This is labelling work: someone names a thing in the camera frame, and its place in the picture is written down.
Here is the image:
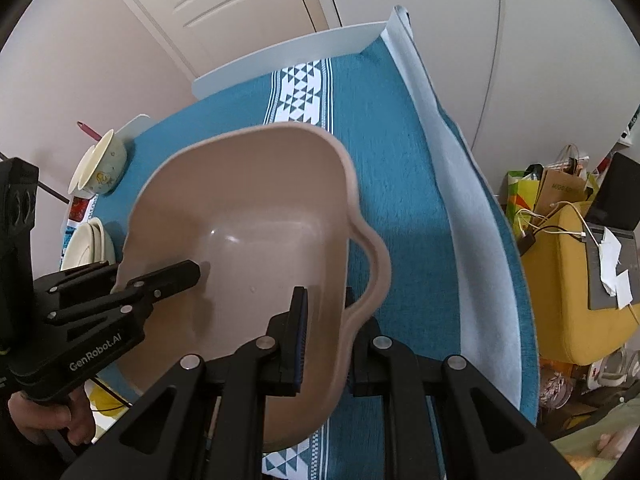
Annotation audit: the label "person's left hand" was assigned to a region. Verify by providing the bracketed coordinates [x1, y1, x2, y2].
[7, 387, 96, 446]

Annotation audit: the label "pink square basin with handles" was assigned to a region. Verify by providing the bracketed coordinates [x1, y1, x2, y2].
[110, 124, 392, 453]

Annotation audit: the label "white panel door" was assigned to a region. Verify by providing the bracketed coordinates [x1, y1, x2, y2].
[102, 0, 346, 78]

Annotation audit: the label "grey laptop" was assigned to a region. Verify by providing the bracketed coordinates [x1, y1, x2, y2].
[585, 225, 640, 311]

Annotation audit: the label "brown paper bag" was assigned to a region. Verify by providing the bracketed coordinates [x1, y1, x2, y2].
[535, 167, 589, 216]

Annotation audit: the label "patterned white plate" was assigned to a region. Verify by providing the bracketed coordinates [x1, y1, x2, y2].
[75, 217, 117, 266]

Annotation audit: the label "yellow stool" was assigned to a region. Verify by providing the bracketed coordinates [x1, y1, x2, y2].
[520, 202, 640, 367]

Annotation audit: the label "clear plastic bag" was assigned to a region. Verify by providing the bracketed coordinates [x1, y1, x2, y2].
[539, 364, 572, 409]

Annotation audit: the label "white small appliance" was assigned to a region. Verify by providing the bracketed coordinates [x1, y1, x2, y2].
[585, 347, 640, 391]

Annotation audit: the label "white cloth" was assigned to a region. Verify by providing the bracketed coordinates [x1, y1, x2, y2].
[382, 5, 532, 411]

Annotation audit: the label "teal patterned tablecloth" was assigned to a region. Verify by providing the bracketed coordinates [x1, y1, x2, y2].
[60, 50, 541, 480]

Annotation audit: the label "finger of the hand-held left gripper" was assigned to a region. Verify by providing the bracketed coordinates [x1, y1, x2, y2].
[32, 261, 122, 306]
[110, 260, 202, 306]

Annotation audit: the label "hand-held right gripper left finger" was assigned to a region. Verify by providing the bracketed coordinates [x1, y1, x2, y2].
[60, 286, 308, 480]

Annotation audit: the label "green yellow shopping bag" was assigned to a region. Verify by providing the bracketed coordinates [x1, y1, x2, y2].
[505, 170, 542, 231]

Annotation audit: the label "cream round bowl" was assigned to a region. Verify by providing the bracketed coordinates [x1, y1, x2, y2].
[69, 129, 127, 197]

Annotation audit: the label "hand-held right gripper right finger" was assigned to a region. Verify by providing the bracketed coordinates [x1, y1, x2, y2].
[345, 285, 586, 480]

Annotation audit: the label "white cable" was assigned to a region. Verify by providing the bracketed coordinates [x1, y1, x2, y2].
[514, 201, 601, 252]

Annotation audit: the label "plain white plate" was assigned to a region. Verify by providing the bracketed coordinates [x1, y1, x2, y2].
[60, 230, 108, 273]

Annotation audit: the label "white paper sheet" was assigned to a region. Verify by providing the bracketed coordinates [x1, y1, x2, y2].
[597, 227, 634, 309]

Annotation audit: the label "white wardrobe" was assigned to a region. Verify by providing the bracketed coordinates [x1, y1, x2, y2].
[320, 0, 640, 201]

